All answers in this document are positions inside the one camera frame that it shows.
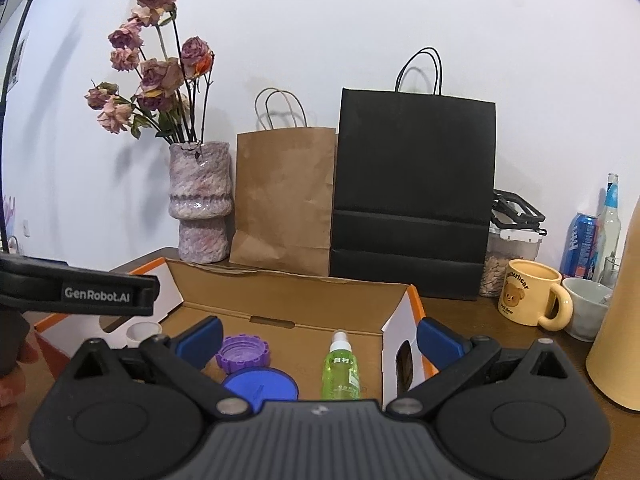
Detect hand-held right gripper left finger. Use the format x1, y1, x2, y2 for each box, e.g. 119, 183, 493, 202
72, 315, 254, 418

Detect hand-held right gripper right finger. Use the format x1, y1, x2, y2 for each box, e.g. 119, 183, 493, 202
385, 316, 571, 418

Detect purple ridged lid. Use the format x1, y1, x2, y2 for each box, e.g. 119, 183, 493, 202
216, 334, 272, 374

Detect white tape roll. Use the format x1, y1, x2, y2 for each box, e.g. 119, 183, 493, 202
126, 321, 164, 349

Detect blue round lid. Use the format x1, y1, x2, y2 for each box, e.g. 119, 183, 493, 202
221, 366, 300, 414

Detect green spray bottle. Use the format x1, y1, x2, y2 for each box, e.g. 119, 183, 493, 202
322, 331, 362, 401

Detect orange and white cardboard box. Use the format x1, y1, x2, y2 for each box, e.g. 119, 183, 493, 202
32, 256, 427, 403

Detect person's left hand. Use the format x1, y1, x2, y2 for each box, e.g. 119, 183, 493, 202
0, 330, 40, 461

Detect yellow bear mug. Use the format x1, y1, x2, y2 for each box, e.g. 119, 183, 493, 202
498, 259, 574, 332

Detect clear food container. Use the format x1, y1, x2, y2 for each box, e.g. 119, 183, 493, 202
479, 227, 543, 299

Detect mottled purple ceramic vase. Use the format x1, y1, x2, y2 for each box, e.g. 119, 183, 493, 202
169, 141, 236, 264

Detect white ceramic cup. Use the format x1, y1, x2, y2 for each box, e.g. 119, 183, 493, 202
561, 277, 615, 343

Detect black plastic lids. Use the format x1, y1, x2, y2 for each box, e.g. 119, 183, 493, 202
491, 189, 547, 235

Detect black paper bag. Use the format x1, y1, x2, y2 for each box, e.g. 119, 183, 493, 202
328, 47, 497, 302

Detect brown paper bag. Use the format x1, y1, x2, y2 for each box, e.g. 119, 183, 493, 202
229, 87, 337, 277

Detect blue drink can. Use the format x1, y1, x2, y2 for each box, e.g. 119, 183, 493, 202
559, 212, 600, 281

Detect beige cylindrical flask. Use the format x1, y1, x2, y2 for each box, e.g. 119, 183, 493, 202
585, 205, 640, 406

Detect small drinking glass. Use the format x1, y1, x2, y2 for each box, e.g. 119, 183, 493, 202
599, 256, 621, 289

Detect clear glass bottle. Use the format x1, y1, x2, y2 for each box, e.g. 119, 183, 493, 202
597, 172, 622, 281

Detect dried rose bouquet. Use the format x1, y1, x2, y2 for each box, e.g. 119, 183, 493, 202
84, 0, 216, 147

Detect black stand pole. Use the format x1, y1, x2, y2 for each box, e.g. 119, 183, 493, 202
0, 0, 69, 252

